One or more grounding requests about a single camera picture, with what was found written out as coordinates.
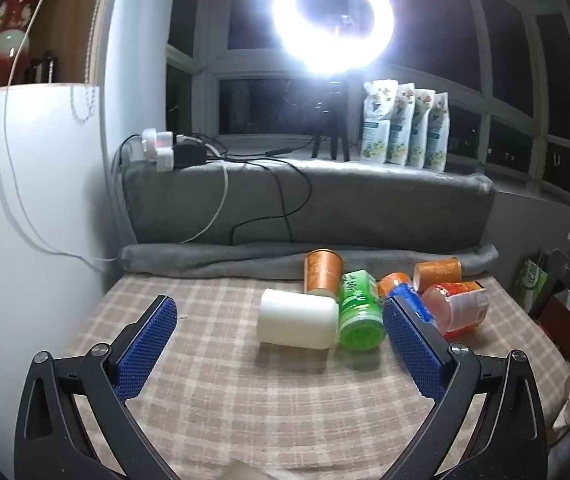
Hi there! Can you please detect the white floral refill pouch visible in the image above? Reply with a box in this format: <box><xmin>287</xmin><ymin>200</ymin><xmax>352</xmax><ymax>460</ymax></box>
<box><xmin>387</xmin><ymin>82</ymin><xmax>417</xmax><ymax>166</ymax></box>
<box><xmin>407</xmin><ymin>89</ymin><xmax>436</xmax><ymax>168</ymax></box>
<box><xmin>424</xmin><ymin>91</ymin><xmax>450</xmax><ymax>172</ymax></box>
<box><xmin>361</xmin><ymin>80</ymin><xmax>398</xmax><ymax>163</ymax></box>

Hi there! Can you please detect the white cup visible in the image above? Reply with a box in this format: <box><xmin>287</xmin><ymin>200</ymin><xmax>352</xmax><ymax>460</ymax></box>
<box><xmin>258</xmin><ymin>288</ymin><xmax>340</xmax><ymax>350</ymax></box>

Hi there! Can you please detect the orange paper cup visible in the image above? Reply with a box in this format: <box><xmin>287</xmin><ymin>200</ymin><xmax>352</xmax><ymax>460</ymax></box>
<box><xmin>413</xmin><ymin>257</ymin><xmax>462</xmax><ymax>293</ymax></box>
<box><xmin>304</xmin><ymin>249</ymin><xmax>344</xmax><ymax>296</ymax></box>

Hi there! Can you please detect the white bead chain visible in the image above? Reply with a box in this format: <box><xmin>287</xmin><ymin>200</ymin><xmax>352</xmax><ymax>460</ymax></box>
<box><xmin>71</xmin><ymin>0</ymin><xmax>110</xmax><ymax>122</ymax></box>

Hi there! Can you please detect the green plastic bottle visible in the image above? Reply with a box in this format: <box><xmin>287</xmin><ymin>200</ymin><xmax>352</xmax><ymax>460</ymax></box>
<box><xmin>337</xmin><ymin>270</ymin><xmax>386</xmax><ymax>352</ymax></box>

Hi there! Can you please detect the grey rolled blanket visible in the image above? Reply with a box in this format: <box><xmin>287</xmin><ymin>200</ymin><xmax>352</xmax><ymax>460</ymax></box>
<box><xmin>117</xmin><ymin>242</ymin><xmax>500</xmax><ymax>281</ymax></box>

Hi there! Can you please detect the long white cable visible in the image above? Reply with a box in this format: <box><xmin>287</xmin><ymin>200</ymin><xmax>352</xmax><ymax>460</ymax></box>
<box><xmin>4</xmin><ymin>0</ymin><xmax>116</xmax><ymax>262</ymax></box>

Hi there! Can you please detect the blue bottle with orange cap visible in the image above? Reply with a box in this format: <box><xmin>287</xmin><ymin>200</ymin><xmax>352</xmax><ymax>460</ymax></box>
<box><xmin>378</xmin><ymin>272</ymin><xmax>438</xmax><ymax>333</ymax></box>

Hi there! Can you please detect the white charging cable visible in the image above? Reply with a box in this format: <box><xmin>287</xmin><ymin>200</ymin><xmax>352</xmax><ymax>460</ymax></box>
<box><xmin>179</xmin><ymin>132</ymin><xmax>230</xmax><ymax>245</ymax></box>

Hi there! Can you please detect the red box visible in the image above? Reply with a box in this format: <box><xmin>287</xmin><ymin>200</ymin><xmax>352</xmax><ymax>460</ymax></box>
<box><xmin>540</xmin><ymin>295</ymin><xmax>570</xmax><ymax>363</ymax></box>

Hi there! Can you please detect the white cabinet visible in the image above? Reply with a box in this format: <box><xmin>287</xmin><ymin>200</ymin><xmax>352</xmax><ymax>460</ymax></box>
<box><xmin>0</xmin><ymin>82</ymin><xmax>118</xmax><ymax>480</ymax></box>

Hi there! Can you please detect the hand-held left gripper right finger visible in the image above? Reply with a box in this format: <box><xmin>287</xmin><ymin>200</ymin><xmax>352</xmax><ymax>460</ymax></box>
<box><xmin>382</xmin><ymin>295</ymin><xmax>550</xmax><ymax>480</ymax></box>

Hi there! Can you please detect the orange-red clear bottle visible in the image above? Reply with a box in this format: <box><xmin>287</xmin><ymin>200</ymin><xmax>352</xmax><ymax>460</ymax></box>
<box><xmin>421</xmin><ymin>281</ymin><xmax>489</xmax><ymax>338</ymax></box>

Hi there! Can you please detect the red and white vase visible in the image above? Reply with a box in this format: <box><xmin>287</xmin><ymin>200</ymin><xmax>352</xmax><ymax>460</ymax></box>
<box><xmin>0</xmin><ymin>0</ymin><xmax>44</xmax><ymax>91</ymax></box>

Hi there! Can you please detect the grey cushion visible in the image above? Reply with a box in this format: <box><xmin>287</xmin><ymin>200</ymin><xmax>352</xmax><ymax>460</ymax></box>
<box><xmin>122</xmin><ymin>157</ymin><xmax>496</xmax><ymax>252</ymax></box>

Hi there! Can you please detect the ring light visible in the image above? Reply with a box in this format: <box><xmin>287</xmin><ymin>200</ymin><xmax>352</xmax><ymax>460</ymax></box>
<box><xmin>271</xmin><ymin>0</ymin><xmax>396</xmax><ymax>75</ymax></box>

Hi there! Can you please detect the green and white bag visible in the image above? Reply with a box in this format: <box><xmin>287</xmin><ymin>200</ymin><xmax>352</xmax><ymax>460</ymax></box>
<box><xmin>511</xmin><ymin>257</ymin><xmax>550</xmax><ymax>312</ymax></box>

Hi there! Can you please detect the black tripod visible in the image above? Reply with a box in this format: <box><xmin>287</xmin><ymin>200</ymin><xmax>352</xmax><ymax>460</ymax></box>
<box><xmin>311</xmin><ymin>77</ymin><xmax>350</xmax><ymax>162</ymax></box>

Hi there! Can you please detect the black power strip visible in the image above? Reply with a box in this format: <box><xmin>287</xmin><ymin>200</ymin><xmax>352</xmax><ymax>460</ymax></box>
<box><xmin>172</xmin><ymin>144</ymin><xmax>209</xmax><ymax>169</ymax></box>

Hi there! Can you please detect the dark bottle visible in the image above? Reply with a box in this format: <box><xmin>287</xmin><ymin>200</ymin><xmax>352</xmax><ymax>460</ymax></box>
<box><xmin>25</xmin><ymin>50</ymin><xmax>60</xmax><ymax>84</ymax></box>

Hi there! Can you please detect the black cable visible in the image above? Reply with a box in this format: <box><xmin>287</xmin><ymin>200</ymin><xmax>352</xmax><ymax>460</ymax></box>
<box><xmin>205</xmin><ymin>146</ymin><xmax>312</xmax><ymax>245</ymax></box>

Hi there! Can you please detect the white and pink charger plug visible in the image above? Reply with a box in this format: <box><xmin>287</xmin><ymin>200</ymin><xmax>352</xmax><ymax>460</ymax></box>
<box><xmin>141</xmin><ymin>129</ymin><xmax>174</xmax><ymax>157</ymax></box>

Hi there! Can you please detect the plaid bed sheet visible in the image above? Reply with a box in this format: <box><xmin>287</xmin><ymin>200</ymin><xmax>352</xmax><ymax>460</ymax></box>
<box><xmin>65</xmin><ymin>272</ymin><xmax>570</xmax><ymax>480</ymax></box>

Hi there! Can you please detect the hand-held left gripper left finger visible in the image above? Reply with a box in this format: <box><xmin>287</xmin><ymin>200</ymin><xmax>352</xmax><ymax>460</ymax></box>
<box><xmin>13</xmin><ymin>295</ymin><xmax>180</xmax><ymax>480</ymax></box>

